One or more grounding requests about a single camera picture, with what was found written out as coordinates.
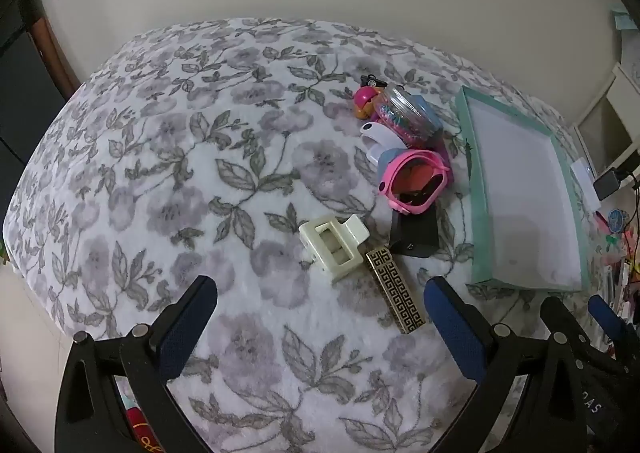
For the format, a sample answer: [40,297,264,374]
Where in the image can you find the white power bank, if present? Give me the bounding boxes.
[571,159,602,212]

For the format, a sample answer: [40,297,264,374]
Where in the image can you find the clear jar of hair ties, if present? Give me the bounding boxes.
[374,83,443,144]

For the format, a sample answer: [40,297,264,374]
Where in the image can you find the white cuff bracelet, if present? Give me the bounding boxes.
[359,120,401,168]

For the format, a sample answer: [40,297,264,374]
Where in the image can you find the black power adapter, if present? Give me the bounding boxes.
[593,170,627,201]

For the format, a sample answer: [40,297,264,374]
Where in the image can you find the black box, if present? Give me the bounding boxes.
[389,205,441,259]

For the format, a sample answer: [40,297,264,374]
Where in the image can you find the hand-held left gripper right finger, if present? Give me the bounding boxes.
[424,275,587,453]

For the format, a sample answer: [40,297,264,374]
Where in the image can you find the pink sunglasses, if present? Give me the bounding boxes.
[377,148,453,216]

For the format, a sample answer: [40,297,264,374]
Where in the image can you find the brown wooden frame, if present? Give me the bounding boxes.
[30,15,81,94]

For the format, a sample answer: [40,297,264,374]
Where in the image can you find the white shelf unit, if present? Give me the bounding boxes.
[572,60,640,176]

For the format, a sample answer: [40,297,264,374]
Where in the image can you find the teal cardboard tray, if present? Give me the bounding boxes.
[454,85,591,293]

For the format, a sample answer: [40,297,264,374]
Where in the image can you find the grey floral blanket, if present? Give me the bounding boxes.
[2,18,608,453]

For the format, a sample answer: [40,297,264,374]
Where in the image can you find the pink toy figure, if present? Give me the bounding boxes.
[354,85,386,121]

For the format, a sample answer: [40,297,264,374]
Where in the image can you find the black gold patterned hair clip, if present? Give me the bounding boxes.
[365,247,427,335]

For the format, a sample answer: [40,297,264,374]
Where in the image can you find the dark cabinet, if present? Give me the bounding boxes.
[0,0,76,174]

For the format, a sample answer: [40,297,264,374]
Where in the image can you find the cream hair claw clip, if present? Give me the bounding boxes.
[298,214,368,284]

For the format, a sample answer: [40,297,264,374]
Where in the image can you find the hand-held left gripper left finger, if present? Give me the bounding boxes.
[54,275,218,453]

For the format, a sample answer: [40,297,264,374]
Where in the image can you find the red patterned bag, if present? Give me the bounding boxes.
[116,378,166,453]

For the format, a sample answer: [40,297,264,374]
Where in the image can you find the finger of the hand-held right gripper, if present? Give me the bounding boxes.
[587,294,628,339]
[541,295,593,349]

